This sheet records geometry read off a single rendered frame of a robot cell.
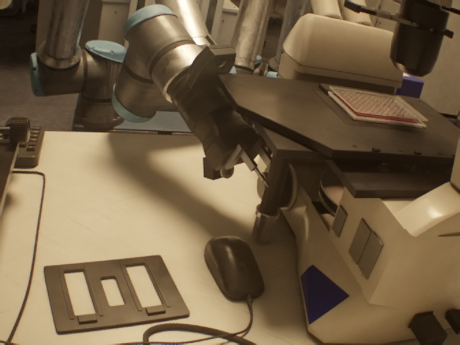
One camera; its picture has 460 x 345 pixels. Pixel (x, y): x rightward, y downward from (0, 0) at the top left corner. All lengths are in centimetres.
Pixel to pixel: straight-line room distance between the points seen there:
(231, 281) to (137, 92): 38
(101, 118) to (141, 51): 87
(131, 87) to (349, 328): 52
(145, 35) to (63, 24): 66
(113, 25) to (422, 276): 158
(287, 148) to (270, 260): 20
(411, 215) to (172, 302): 29
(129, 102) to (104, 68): 73
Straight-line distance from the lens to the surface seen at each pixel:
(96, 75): 156
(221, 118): 67
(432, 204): 50
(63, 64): 148
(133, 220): 69
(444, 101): 403
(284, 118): 55
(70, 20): 138
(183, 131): 166
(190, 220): 70
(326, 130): 55
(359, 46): 76
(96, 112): 161
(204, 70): 66
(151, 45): 74
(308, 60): 72
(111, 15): 187
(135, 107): 84
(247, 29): 136
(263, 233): 66
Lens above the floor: 116
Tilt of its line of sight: 29 degrees down
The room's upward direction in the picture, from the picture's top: 12 degrees clockwise
